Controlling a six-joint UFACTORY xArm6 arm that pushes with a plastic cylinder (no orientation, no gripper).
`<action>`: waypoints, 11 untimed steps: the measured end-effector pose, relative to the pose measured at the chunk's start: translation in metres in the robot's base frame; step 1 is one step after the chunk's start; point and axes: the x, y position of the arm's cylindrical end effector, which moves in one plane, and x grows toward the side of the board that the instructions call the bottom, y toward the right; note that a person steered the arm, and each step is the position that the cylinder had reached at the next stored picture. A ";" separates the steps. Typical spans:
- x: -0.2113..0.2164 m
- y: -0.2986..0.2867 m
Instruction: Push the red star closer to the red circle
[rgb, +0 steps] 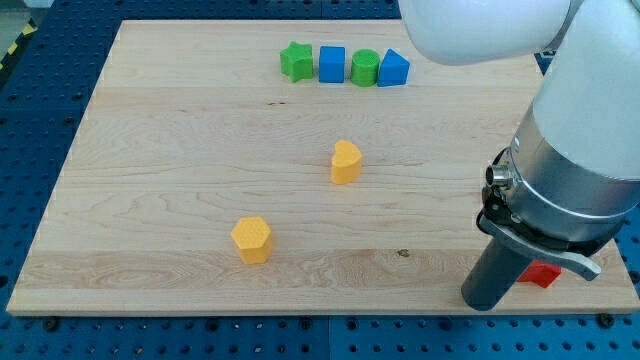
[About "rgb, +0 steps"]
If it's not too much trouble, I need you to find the wooden board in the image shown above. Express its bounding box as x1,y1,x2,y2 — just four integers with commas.
5,19,640,318

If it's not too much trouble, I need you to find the green cylinder block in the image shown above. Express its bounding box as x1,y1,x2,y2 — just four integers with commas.
351,49,380,87

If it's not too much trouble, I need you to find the blue triangle block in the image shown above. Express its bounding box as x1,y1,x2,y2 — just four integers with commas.
377,49,410,87

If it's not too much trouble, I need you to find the yellow heart block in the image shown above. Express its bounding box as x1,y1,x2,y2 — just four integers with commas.
331,140,362,185

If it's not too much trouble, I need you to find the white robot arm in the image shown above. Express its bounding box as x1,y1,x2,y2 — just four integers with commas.
399,0,639,283

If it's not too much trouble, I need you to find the yellow hexagon block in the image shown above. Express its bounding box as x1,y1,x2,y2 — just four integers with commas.
231,216,274,265

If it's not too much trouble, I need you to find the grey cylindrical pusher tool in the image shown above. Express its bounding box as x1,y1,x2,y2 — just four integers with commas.
461,238,532,311

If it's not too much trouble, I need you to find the green star block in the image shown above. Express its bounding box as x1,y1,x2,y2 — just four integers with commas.
280,41,314,83

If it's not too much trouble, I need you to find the red star block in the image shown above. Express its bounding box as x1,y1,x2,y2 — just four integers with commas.
518,261,562,288

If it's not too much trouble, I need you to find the blue cube block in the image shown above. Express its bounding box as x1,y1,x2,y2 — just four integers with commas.
319,46,346,83

